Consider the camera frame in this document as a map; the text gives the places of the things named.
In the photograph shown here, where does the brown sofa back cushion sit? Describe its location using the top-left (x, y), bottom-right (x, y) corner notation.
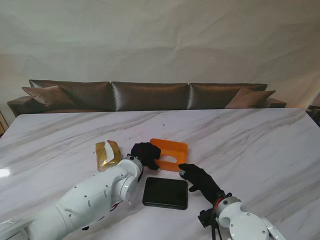
top-left (111, 81), bottom-right (190, 112)
top-left (29, 79), bottom-right (113, 111)
top-left (189, 82), bottom-right (268, 110)

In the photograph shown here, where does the wooden slatted furniture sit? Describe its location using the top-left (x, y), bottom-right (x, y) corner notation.
top-left (0, 109), bottom-right (7, 137)

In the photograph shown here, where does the black tissue box base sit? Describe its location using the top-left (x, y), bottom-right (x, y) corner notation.
top-left (142, 176), bottom-right (189, 211)

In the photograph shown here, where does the red black right arm cable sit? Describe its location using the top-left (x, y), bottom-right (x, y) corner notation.
top-left (209, 198), bottom-right (224, 240)

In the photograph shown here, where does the orange tissue box cover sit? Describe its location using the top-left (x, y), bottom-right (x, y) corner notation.
top-left (149, 138), bottom-right (189, 173)

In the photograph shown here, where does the gold tissue pack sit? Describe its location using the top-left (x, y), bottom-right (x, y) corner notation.
top-left (94, 139), bottom-right (123, 173)

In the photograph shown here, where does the brown leather sofa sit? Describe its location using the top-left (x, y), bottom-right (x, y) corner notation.
top-left (6, 79), bottom-right (288, 118)

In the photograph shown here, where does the brown throw pillow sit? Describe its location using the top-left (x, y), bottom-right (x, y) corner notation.
top-left (224, 88), bottom-right (277, 109)
top-left (21, 85), bottom-right (76, 108)

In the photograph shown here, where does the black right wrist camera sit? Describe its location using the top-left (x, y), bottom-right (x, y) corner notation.
top-left (197, 209), bottom-right (214, 229)

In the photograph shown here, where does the dark side furniture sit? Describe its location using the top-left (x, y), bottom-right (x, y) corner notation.
top-left (306, 104), bottom-right (320, 127)

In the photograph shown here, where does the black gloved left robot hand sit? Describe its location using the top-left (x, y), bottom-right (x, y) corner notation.
top-left (130, 142), bottom-right (162, 172)

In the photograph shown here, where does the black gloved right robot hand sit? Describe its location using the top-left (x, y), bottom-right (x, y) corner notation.
top-left (178, 163), bottom-right (226, 203)

